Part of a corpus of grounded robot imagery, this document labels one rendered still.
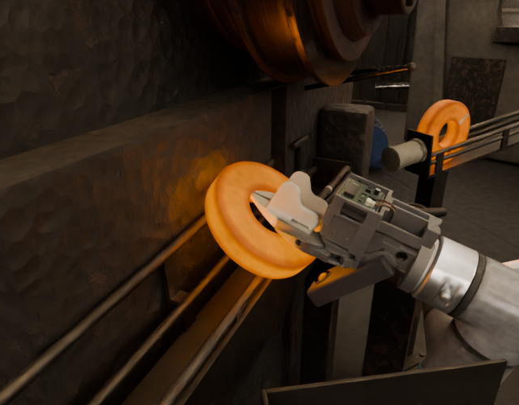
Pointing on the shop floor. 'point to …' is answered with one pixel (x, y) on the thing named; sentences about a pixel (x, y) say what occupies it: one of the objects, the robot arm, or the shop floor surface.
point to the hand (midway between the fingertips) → (259, 202)
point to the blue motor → (378, 145)
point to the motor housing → (389, 326)
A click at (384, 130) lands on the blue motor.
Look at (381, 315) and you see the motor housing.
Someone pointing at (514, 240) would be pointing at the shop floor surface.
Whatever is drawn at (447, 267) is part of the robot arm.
